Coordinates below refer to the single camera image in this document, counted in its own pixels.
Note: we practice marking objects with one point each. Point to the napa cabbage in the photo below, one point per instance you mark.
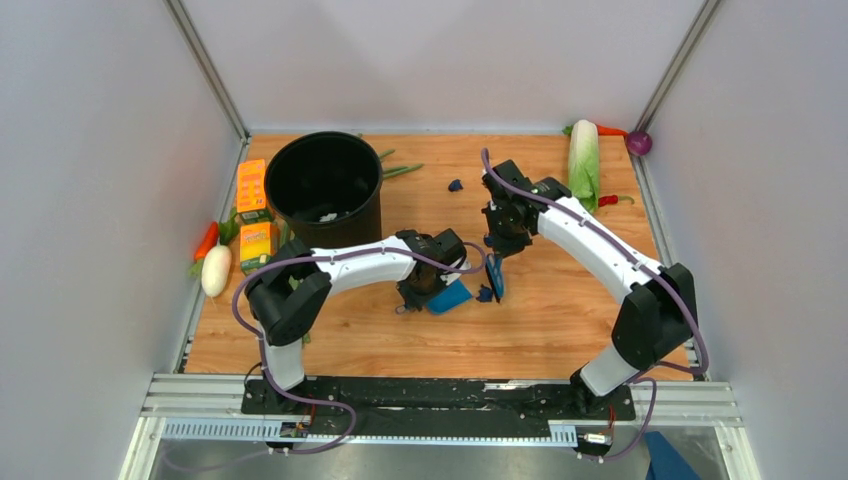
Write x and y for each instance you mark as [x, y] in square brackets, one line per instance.
[584, 164]

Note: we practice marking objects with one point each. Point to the orange juice carton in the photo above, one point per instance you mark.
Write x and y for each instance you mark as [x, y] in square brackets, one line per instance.
[251, 202]
[258, 243]

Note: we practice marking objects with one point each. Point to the green beans behind bucket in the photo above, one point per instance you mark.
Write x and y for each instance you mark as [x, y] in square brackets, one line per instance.
[390, 172]

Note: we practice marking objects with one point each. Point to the black trash bucket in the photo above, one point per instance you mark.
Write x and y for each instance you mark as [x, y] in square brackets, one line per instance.
[326, 186]

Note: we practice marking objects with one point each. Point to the blue paper scrap right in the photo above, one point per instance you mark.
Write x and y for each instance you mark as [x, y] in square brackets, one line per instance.
[485, 294]

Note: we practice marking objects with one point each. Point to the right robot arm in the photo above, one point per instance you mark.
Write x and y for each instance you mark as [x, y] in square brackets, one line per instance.
[657, 303]

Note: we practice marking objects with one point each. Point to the orange juice carton back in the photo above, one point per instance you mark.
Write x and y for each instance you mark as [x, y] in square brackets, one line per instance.
[251, 202]

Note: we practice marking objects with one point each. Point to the carrot at left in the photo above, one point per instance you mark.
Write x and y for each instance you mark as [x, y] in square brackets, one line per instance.
[209, 241]

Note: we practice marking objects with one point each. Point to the blue cloth at bottom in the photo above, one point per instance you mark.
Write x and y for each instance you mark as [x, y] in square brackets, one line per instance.
[666, 463]

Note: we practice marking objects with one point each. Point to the blue hand brush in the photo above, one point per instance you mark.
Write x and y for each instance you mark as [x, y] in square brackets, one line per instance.
[493, 268]

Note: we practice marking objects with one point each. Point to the blue dustpan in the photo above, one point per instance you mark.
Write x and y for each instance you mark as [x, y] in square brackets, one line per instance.
[437, 299]

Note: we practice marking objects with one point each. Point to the carrot at right corner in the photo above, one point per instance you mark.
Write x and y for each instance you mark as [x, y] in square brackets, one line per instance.
[610, 131]

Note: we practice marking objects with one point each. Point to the purple onion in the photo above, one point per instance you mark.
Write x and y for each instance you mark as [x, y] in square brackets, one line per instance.
[638, 143]

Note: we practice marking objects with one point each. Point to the white daikon radish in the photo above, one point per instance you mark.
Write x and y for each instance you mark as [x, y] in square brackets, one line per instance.
[215, 270]

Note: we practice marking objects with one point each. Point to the orange juice carton front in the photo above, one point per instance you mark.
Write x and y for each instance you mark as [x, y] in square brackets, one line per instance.
[258, 243]

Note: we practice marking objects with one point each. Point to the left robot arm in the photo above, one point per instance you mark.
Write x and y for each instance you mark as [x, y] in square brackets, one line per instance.
[286, 295]

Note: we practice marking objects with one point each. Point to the red chili pepper right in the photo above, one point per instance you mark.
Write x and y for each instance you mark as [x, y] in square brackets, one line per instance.
[615, 199]

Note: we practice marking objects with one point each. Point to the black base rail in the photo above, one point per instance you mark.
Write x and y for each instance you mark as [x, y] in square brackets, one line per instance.
[435, 407]

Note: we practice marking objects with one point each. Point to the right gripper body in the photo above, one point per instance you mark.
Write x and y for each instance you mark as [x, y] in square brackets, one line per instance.
[504, 238]

